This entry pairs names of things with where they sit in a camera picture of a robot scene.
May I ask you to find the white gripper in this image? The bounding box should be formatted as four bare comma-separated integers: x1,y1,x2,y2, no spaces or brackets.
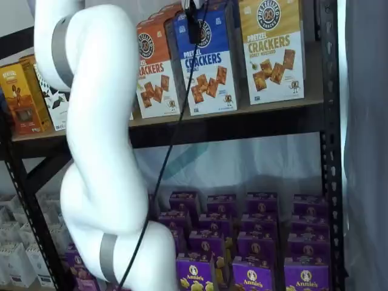
181,0,210,44

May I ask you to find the orange white pretzel crackers box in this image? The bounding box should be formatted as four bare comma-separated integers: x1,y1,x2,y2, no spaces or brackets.
135,19,183,119
136,2,183,28

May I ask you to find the gold white pretzel crackers box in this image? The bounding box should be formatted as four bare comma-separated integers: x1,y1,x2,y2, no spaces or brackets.
239,0,306,105

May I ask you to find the wooden shelf board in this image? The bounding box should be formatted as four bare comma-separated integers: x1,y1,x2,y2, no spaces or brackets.
10,98,325,142

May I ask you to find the white box black diamond pattern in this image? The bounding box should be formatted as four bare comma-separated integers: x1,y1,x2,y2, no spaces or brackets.
33,62,70,132

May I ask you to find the black metal shelf rack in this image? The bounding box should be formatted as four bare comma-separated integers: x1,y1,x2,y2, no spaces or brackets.
0,0,348,291

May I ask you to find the mustard yellow snack box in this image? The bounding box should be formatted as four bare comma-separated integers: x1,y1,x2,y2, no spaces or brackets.
19,55,56,132

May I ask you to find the orange brown snack box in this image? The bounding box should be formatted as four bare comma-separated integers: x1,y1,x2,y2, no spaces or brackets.
0,62,46,135

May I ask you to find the teal tape strip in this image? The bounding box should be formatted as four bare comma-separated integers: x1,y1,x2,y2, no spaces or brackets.
160,142,210,180

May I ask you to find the translucent plastic sheet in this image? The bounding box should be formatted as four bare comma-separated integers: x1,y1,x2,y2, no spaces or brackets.
130,132,324,213

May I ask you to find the grey curtain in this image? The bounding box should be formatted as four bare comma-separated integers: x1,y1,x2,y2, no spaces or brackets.
345,0,388,291

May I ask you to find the black cable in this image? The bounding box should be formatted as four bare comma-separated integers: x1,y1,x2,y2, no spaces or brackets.
118,0,210,291

